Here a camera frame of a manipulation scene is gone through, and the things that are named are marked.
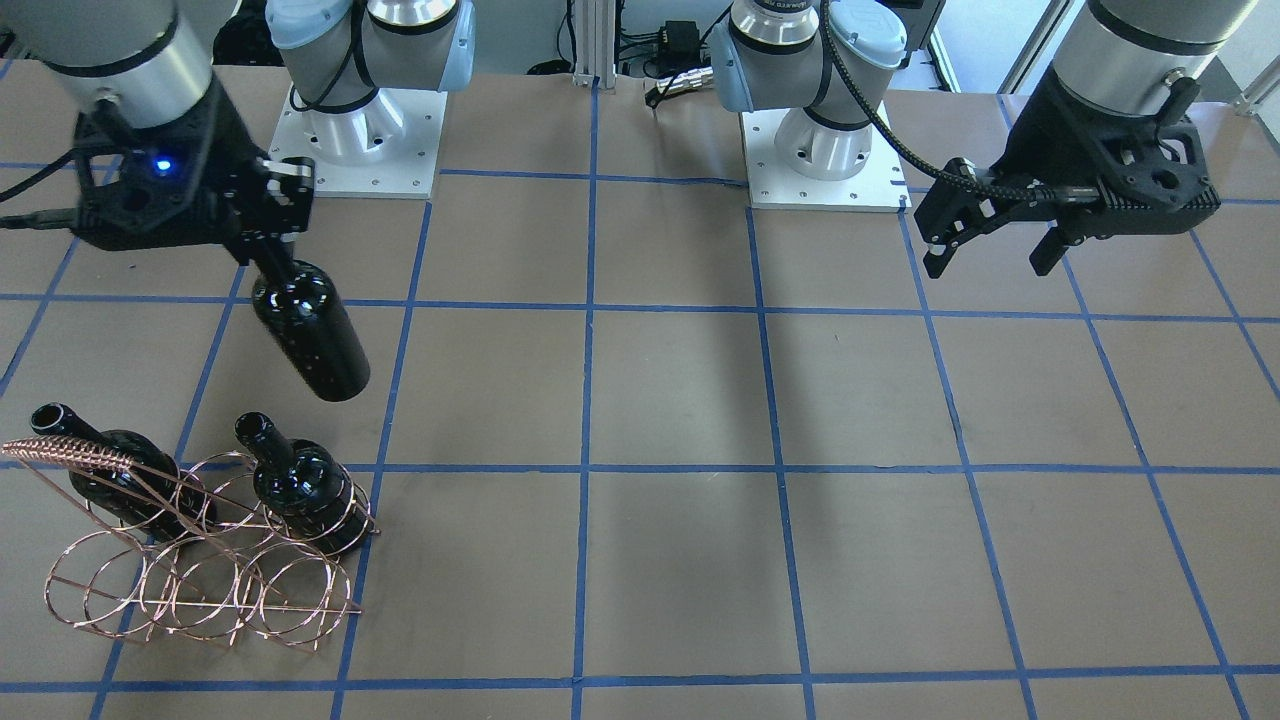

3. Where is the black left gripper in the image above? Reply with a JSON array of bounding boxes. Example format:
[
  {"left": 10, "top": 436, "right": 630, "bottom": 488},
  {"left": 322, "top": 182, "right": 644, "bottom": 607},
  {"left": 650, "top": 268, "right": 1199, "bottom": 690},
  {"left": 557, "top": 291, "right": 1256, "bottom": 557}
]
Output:
[{"left": 914, "top": 158, "right": 1101, "bottom": 279}]

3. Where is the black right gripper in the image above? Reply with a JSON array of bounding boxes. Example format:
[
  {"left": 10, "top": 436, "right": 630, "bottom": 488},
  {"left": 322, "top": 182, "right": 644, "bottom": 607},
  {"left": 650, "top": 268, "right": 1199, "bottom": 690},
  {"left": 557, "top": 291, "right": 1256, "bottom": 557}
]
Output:
[{"left": 205, "top": 155, "right": 316, "bottom": 269}]

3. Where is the dark wine bottle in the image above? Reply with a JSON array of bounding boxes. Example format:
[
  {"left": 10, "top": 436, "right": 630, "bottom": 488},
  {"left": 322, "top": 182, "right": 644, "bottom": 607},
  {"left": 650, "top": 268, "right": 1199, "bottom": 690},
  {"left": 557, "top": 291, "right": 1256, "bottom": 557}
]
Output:
[
  {"left": 236, "top": 413, "right": 371, "bottom": 557},
  {"left": 251, "top": 241, "right": 371, "bottom": 402},
  {"left": 29, "top": 402, "right": 219, "bottom": 544}
]

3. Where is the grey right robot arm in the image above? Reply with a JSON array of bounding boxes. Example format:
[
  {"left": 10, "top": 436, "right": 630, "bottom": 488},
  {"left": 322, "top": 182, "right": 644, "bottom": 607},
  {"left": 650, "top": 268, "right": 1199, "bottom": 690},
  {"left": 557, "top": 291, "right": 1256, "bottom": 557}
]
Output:
[{"left": 3, "top": 1, "right": 977, "bottom": 304}]

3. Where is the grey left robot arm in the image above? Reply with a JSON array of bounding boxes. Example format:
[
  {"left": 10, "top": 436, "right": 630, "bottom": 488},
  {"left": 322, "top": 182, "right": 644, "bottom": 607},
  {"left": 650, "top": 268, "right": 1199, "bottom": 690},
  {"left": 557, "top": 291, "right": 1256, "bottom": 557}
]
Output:
[{"left": 707, "top": 1, "right": 1256, "bottom": 278}]

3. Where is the black power adapter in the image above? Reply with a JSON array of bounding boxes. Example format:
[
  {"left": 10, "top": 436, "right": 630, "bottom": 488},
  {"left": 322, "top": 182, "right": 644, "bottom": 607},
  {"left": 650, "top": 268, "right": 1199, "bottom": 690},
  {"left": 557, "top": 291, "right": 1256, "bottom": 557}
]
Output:
[{"left": 658, "top": 20, "right": 701, "bottom": 63}]

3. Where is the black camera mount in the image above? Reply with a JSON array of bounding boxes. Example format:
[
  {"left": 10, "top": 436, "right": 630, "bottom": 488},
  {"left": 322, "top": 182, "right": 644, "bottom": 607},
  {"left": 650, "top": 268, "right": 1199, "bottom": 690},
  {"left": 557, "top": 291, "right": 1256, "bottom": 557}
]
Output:
[
  {"left": 70, "top": 78, "right": 266, "bottom": 251},
  {"left": 995, "top": 69, "right": 1221, "bottom": 241}
]

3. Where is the black braided cable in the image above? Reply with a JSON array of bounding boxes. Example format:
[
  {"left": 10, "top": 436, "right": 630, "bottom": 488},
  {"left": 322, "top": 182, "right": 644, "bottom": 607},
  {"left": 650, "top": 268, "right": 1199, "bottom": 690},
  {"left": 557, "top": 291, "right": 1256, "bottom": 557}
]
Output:
[{"left": 815, "top": 0, "right": 1101, "bottom": 202}]

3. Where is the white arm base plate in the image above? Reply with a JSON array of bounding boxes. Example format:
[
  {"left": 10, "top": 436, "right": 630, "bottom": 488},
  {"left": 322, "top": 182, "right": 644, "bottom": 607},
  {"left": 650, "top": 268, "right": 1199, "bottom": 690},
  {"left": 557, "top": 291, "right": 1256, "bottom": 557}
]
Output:
[
  {"left": 269, "top": 88, "right": 451, "bottom": 201},
  {"left": 740, "top": 108, "right": 910, "bottom": 213}
]

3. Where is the copper wire wine basket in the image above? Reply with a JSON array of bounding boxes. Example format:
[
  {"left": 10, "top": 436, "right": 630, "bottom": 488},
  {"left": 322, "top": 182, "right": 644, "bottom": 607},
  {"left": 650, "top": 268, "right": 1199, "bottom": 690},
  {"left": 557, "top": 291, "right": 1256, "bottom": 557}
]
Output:
[{"left": 44, "top": 452, "right": 364, "bottom": 653}]

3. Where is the silver cable connector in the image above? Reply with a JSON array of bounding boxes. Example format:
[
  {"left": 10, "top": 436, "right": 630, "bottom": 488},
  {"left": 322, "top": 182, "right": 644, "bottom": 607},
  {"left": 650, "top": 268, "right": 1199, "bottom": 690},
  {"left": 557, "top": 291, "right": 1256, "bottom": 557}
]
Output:
[{"left": 644, "top": 65, "right": 714, "bottom": 109}]

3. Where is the aluminium frame post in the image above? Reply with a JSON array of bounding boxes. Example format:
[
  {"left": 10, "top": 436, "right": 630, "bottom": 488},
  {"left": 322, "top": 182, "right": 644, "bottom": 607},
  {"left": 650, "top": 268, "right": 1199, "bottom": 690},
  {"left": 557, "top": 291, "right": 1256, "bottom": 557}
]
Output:
[{"left": 570, "top": 0, "right": 620, "bottom": 94}]

